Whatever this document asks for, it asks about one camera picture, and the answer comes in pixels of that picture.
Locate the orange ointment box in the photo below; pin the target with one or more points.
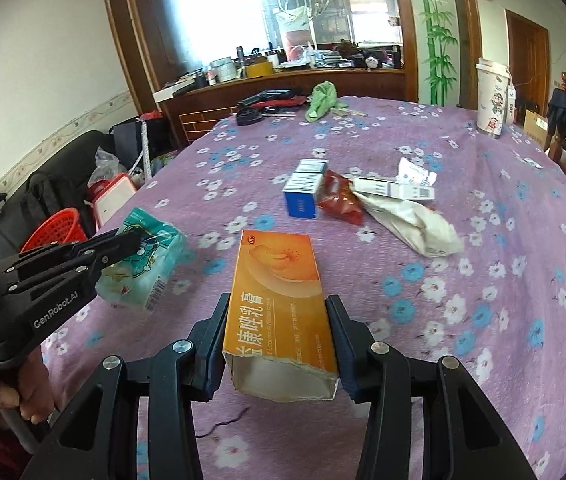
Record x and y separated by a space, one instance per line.
278 343

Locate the red plastic basket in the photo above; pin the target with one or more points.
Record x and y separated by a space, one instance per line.
62 227

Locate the clear plastic bag on sofa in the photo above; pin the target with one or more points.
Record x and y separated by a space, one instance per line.
107 168

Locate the black red pouch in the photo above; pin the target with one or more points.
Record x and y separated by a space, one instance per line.
273 98

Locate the teal tissue pack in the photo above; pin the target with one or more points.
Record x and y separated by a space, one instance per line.
138 281

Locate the left hand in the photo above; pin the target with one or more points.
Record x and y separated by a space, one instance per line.
32 394

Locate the black thread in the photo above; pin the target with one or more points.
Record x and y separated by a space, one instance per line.
224 423

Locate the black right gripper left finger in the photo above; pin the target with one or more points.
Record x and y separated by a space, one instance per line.
188 370

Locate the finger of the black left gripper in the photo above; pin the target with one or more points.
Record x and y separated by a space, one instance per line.
108 248

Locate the dark red snack packet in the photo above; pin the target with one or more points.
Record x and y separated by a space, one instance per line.
338 201

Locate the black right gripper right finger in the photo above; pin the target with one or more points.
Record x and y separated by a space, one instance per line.
373 373

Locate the beige paper bag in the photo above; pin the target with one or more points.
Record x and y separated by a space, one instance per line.
423 230

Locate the wooden door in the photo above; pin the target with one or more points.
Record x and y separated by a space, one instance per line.
529 60

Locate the white medicine box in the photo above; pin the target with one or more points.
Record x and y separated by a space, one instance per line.
413 182

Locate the green cloth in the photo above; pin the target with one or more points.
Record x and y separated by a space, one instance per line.
322 100

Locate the purple floral tablecloth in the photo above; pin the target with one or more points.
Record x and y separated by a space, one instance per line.
499 306

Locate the blue white small carton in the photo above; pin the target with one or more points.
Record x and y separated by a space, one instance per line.
301 194

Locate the cardboard box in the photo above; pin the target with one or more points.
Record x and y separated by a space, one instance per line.
536 127

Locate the red white lidded box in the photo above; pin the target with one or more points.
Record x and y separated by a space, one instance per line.
113 197

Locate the black car key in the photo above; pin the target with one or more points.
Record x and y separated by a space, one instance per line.
248 116

